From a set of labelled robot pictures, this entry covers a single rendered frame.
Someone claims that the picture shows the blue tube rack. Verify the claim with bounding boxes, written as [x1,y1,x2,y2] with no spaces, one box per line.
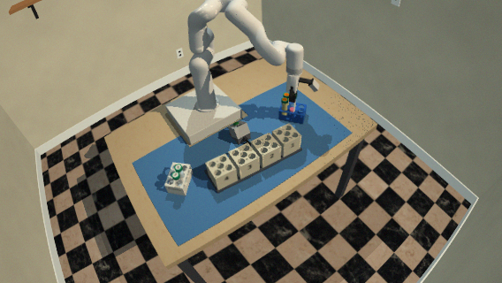
[278,102,307,124]

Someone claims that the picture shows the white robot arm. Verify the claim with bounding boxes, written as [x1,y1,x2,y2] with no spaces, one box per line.
[187,0,304,112]

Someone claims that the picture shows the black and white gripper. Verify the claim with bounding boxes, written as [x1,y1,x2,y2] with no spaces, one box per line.
[286,73,300,103]

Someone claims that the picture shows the blue flat mat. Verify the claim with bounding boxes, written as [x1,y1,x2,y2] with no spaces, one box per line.
[133,82,352,246]

